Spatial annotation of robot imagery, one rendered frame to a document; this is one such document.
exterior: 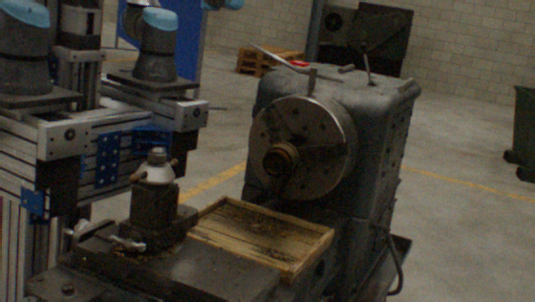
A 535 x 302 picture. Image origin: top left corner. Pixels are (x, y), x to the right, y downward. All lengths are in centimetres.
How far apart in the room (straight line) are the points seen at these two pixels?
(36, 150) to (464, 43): 1038
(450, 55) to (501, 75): 104
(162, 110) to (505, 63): 994
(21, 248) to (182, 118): 67
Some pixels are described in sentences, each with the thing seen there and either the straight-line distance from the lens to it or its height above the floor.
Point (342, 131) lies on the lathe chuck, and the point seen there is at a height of 117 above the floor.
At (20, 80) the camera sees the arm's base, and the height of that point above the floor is 120.
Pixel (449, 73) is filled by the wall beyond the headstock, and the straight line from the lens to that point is 1150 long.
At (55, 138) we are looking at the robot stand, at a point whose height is 108.
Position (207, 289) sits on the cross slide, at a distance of 109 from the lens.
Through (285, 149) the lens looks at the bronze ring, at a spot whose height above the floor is 111.
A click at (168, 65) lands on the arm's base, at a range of 192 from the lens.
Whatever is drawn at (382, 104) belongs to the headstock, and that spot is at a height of 124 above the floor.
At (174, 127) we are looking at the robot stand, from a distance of 185.
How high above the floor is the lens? 153
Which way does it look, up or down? 14 degrees down
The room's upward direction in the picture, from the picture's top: 9 degrees clockwise
